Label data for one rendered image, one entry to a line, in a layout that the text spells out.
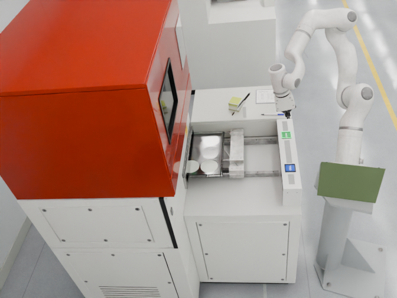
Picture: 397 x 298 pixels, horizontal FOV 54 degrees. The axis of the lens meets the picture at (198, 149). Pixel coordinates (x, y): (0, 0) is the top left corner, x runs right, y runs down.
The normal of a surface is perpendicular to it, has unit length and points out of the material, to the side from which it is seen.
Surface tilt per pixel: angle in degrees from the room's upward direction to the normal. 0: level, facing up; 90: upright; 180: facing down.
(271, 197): 0
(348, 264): 90
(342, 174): 90
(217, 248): 90
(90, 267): 90
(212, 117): 0
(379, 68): 0
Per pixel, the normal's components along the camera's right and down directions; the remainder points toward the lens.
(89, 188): -0.08, 0.70
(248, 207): -0.12, -0.72
